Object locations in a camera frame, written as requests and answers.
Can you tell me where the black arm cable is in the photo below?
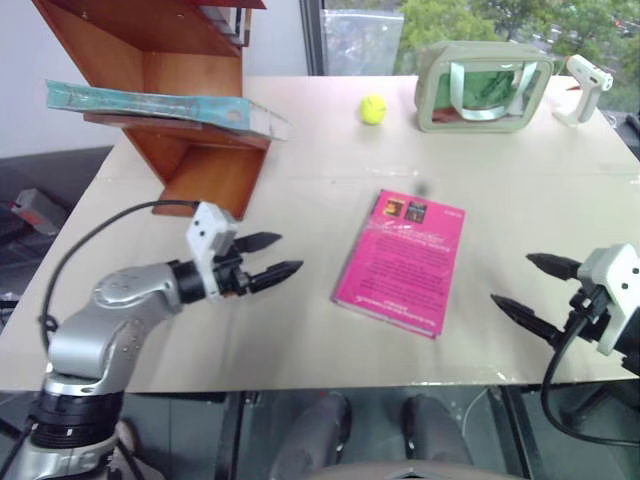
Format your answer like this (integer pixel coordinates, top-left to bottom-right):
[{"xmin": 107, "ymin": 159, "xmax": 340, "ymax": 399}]
[
  {"xmin": 38, "ymin": 200, "xmax": 202, "ymax": 351},
  {"xmin": 541, "ymin": 297, "xmax": 640, "ymax": 447}
]

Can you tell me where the teal book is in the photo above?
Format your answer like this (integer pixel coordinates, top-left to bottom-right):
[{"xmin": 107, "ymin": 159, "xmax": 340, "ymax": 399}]
[{"xmin": 44, "ymin": 78, "xmax": 291, "ymax": 143}]

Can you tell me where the yellow tennis ball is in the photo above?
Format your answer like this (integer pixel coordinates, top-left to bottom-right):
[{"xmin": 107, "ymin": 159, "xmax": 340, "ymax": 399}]
[{"xmin": 359, "ymin": 94, "xmax": 389, "ymax": 126}]

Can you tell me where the white glue gun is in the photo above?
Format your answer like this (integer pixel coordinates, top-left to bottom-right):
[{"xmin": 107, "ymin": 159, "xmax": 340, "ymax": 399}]
[{"xmin": 552, "ymin": 53, "xmax": 614, "ymax": 126}]

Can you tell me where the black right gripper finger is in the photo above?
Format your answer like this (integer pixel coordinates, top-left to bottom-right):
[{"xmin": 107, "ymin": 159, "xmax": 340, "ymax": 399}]
[
  {"xmin": 525, "ymin": 252, "xmax": 584, "ymax": 282},
  {"xmin": 490, "ymin": 293, "xmax": 569, "ymax": 351}
]

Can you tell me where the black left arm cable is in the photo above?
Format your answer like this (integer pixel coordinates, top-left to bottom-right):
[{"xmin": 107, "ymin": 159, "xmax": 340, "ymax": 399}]
[{"xmin": 38, "ymin": 200, "xmax": 202, "ymax": 351}]

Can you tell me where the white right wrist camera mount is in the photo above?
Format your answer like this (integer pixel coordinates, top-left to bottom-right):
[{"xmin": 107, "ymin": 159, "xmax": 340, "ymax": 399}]
[{"xmin": 577, "ymin": 243, "xmax": 640, "ymax": 357}]

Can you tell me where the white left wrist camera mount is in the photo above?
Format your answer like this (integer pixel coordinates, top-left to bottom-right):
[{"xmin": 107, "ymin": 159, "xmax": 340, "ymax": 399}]
[{"xmin": 185, "ymin": 201, "xmax": 240, "ymax": 304}]

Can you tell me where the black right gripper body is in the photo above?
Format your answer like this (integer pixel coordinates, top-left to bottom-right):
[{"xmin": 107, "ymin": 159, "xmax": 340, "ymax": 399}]
[{"xmin": 563, "ymin": 279, "xmax": 609, "ymax": 351}]

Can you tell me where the green transparent pouch bag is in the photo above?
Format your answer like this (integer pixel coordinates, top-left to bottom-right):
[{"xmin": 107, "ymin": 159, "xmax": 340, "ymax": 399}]
[{"xmin": 414, "ymin": 41, "xmax": 559, "ymax": 134}]

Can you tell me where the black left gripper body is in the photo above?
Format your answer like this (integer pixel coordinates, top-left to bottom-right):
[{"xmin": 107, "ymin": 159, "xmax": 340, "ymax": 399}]
[{"xmin": 210, "ymin": 243, "xmax": 251, "ymax": 299}]

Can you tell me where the wooden bookshelf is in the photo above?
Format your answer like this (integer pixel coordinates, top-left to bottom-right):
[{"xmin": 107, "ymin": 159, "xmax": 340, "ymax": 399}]
[{"xmin": 30, "ymin": 0, "xmax": 272, "ymax": 221}]

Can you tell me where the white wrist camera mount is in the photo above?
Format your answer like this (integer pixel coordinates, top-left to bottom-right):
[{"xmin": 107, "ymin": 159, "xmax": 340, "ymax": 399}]
[
  {"xmin": 185, "ymin": 201, "xmax": 240, "ymax": 304},
  {"xmin": 577, "ymin": 243, "xmax": 640, "ymax": 357}
]

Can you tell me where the pink book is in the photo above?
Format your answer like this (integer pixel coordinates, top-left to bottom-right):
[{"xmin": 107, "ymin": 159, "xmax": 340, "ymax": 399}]
[{"xmin": 329, "ymin": 188, "xmax": 467, "ymax": 341}]

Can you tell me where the grey box with red label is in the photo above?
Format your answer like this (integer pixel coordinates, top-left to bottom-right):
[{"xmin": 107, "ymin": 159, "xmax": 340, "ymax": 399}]
[{"xmin": 8, "ymin": 187, "xmax": 70, "ymax": 237}]

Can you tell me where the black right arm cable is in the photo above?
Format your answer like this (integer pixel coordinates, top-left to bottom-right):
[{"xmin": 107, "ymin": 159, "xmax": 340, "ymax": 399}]
[{"xmin": 541, "ymin": 297, "xmax": 640, "ymax": 447}]

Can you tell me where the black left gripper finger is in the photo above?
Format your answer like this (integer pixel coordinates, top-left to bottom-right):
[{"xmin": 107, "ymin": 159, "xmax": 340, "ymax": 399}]
[
  {"xmin": 248, "ymin": 259, "xmax": 305, "ymax": 294},
  {"xmin": 234, "ymin": 231, "xmax": 283, "ymax": 253}
]

